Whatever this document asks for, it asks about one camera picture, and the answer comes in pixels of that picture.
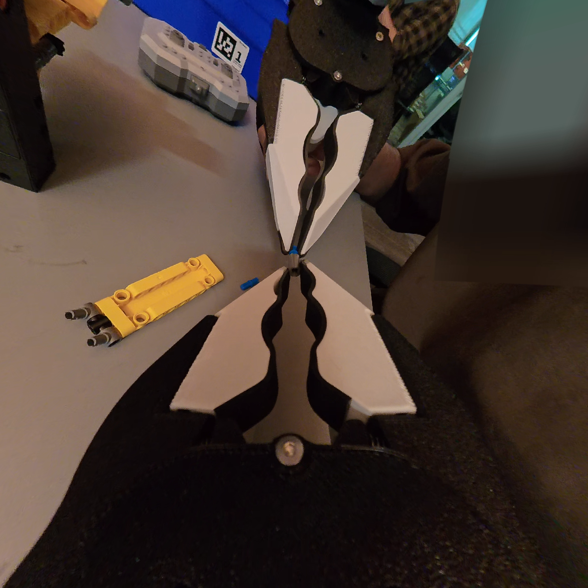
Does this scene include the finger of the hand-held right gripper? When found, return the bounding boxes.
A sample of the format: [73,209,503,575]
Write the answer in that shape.
[300,109,374,255]
[266,78,321,251]

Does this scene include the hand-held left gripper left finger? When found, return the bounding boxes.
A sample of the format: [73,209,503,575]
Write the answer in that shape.
[170,266,286,430]

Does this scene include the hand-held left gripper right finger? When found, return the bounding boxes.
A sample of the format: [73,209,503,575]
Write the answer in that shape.
[301,262,416,430]

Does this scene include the person's right forearm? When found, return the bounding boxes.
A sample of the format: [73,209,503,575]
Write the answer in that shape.
[377,138,453,238]

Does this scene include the person's right hand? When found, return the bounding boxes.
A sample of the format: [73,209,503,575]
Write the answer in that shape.
[357,142,403,199]

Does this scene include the yellow panel with grey pins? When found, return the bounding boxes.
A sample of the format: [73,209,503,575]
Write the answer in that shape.
[64,254,225,348]

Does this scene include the black and white marker tag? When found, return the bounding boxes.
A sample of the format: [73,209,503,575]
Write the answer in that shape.
[211,21,250,72]

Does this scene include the grey toy control hub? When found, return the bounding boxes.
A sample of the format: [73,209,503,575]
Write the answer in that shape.
[138,17,251,124]

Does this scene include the blue plastic bin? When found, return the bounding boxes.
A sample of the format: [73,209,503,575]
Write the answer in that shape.
[133,0,295,100]

